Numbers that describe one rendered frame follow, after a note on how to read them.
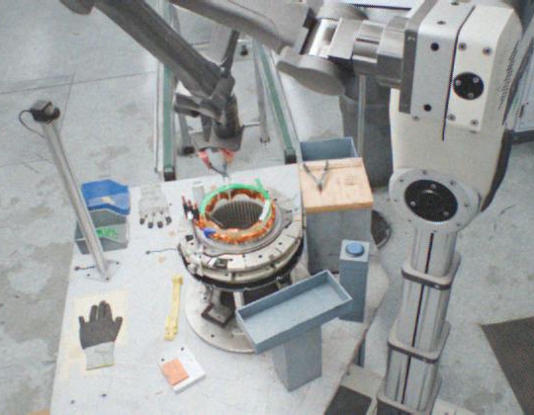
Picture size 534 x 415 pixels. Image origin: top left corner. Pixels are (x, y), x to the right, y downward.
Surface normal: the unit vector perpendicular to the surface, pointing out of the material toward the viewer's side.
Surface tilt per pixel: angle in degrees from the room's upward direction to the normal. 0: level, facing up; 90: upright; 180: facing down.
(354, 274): 90
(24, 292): 0
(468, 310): 0
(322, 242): 90
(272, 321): 0
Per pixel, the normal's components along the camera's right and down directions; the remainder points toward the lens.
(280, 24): 0.14, -0.11
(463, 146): -0.37, 0.84
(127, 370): -0.07, -0.74
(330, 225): 0.05, 0.67
